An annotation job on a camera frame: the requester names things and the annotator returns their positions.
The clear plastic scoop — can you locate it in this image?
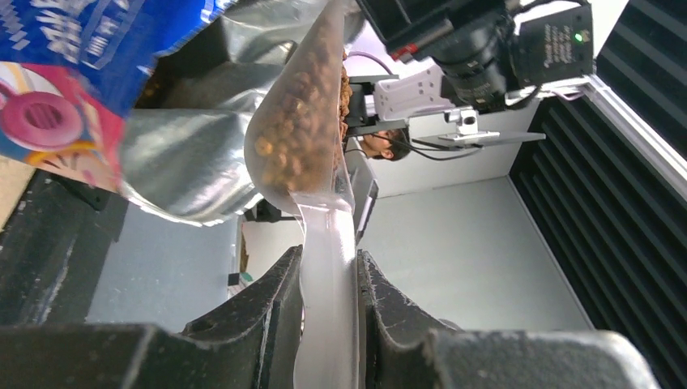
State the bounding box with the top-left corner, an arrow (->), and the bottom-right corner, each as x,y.
244,1 -> 359,388

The pet food bag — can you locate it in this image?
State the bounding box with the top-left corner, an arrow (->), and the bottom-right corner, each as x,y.
0,0 -> 366,227

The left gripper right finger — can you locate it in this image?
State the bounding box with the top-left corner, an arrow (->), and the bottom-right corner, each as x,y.
357,250 -> 659,388

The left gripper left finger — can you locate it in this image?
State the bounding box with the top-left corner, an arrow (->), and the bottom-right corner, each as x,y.
1,246 -> 302,388

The person head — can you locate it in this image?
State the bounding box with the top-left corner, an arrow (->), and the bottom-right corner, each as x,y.
359,128 -> 411,161

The aluminium frame rail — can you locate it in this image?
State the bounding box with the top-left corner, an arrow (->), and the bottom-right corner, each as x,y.
1,170 -> 128,325

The overhead camera rig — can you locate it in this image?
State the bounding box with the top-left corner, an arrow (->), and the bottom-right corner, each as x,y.
346,1 -> 595,150

